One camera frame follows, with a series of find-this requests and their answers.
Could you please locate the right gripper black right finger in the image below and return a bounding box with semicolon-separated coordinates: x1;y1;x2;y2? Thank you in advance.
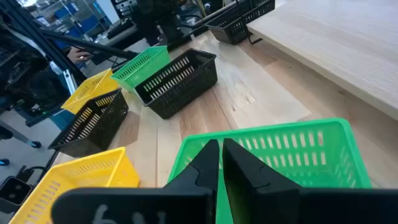
222;138;398;224

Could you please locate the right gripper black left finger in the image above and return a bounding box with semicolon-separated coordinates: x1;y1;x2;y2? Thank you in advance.
51;139;220;224

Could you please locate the green plastic slotted basket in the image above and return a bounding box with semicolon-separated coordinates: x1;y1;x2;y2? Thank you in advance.
167;117;373;224
110;45;171;93

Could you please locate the yellow plastic slotted basket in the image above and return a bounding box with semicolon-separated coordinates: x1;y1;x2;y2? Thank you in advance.
60;68;121;115
8;146;141;224

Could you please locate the black plastic slotted basket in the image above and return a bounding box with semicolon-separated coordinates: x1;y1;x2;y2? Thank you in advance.
47;88;130;159
205;0;276;45
134;48;218;120

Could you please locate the blue storage bins shelf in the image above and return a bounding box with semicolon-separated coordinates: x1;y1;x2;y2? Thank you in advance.
52;1;108;47

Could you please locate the blue plastic box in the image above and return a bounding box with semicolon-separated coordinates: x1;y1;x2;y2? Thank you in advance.
49;108;76;131

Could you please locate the black open square box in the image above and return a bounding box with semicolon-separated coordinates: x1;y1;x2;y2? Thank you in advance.
0;175;34;215

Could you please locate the gray chair leg blue caster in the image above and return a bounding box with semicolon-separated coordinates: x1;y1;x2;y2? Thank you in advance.
0;119;43;167

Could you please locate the person's hand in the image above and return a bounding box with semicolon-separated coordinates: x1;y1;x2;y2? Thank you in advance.
67;46;94;64

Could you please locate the person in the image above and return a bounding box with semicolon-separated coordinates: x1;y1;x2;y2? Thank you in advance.
0;27;71;113

